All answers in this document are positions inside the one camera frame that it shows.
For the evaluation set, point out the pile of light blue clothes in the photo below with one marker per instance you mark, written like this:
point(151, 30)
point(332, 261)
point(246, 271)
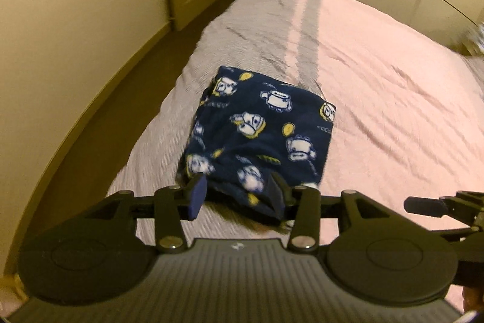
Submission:
point(474, 39)

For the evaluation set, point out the bed with pink grey duvet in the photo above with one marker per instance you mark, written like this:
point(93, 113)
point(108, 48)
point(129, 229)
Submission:
point(378, 99)

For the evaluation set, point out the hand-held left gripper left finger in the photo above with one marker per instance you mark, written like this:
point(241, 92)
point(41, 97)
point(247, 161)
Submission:
point(196, 194)

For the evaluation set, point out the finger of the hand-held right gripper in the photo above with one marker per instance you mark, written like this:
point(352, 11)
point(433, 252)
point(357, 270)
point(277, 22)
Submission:
point(425, 205)

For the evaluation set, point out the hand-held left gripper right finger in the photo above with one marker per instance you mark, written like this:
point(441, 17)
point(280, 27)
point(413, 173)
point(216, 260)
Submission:
point(279, 199)

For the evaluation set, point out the navy printed pajama pants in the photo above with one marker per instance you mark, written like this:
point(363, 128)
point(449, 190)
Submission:
point(264, 133)

